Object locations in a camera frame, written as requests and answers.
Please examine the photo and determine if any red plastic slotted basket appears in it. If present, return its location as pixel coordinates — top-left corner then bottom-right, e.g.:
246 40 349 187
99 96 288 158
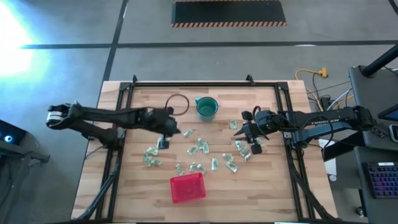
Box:
169 172 208 205

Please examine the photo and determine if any white cable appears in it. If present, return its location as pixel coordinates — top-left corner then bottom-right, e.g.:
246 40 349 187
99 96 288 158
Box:
326 88 354 113

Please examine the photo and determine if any yellow extension cord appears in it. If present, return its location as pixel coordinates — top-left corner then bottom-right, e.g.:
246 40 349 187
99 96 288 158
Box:
294 67 355 112

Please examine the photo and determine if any backlit black keyboard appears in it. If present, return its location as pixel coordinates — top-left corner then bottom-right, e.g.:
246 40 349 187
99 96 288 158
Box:
362 161 398 200

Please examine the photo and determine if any black hazard-striped floor mat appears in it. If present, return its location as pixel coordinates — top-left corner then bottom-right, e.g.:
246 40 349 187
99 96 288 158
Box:
170 0 287 28

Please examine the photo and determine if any green enamel mug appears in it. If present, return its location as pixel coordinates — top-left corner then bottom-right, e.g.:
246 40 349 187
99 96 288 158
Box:
195 96 219 123

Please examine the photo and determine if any white paper sheet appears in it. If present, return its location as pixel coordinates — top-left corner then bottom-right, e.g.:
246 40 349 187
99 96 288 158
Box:
318 138 338 177

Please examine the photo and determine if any black cart with blue light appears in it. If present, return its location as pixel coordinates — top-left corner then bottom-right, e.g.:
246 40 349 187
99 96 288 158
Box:
0 119 50 224

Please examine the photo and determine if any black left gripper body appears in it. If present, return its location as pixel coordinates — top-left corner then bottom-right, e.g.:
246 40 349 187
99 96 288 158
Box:
145 106 175 149

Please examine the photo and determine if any black power adapter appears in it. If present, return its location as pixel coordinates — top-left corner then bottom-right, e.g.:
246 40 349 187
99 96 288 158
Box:
320 95 332 110

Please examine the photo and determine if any dark grey desk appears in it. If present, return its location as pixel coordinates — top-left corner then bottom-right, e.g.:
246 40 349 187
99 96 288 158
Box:
348 65 398 152
354 146 398 224

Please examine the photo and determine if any black stand pole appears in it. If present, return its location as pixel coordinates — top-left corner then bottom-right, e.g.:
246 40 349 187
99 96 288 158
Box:
360 43 398 78

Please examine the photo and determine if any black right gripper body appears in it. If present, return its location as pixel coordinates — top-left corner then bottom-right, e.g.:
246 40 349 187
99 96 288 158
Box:
241 109 282 156

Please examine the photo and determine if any small black keypad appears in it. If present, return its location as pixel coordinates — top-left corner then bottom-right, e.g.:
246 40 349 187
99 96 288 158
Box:
369 126 388 139

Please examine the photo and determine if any black tablet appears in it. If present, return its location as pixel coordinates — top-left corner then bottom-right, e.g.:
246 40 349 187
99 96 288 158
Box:
377 104 398 122

